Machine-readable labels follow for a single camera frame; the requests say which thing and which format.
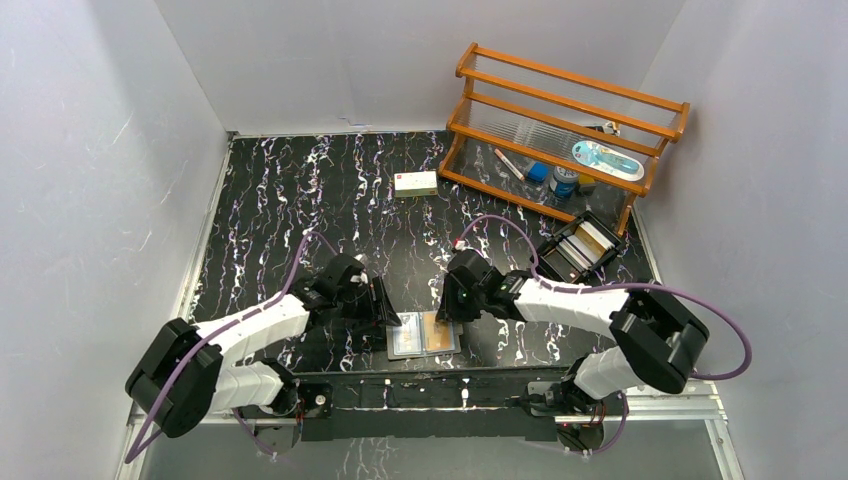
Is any blue small block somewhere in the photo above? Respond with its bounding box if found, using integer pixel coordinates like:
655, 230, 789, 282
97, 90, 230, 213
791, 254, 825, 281
525, 162, 549, 184

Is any gold VIP credit card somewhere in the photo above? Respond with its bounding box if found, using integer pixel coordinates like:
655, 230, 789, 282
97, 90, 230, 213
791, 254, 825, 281
421, 312, 458, 354

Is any yellow black small block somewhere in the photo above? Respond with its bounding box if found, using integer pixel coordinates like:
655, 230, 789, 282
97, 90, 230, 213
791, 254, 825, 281
576, 175, 597, 196

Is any grey card holder wallet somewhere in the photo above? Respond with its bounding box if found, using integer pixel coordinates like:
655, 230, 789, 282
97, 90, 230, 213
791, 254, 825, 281
386, 311, 464, 360

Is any white marker pen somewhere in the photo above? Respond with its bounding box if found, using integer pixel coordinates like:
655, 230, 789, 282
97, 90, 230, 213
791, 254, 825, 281
494, 148, 525, 181

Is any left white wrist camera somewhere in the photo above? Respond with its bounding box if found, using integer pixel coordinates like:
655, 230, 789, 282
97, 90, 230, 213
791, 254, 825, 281
351, 254, 369, 284

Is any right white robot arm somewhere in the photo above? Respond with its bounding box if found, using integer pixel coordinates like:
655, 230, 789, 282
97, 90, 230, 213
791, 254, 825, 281
436, 250, 709, 416

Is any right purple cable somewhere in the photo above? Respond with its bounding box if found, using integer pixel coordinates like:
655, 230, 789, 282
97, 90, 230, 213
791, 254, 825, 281
457, 214, 754, 382

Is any white small cardboard box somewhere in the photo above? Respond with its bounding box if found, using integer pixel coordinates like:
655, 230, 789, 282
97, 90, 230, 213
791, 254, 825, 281
393, 171, 438, 198

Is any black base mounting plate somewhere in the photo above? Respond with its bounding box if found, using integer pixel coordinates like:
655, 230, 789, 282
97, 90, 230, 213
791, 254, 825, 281
291, 367, 598, 444

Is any blister pack blue tool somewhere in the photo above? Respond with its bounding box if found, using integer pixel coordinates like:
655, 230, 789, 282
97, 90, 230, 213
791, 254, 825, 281
572, 140, 645, 182

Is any orange wooden shelf rack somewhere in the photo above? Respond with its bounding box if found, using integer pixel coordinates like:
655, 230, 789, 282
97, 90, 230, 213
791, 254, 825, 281
438, 43, 691, 234

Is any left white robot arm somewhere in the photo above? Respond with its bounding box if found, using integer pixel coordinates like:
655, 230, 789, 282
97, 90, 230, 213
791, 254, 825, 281
125, 254, 402, 438

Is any black card tray box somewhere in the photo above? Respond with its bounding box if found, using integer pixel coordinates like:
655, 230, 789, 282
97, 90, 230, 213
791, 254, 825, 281
535, 211, 623, 283

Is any white VIP credit card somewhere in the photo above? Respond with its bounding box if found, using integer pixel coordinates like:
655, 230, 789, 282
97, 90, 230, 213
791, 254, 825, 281
390, 327, 423, 357

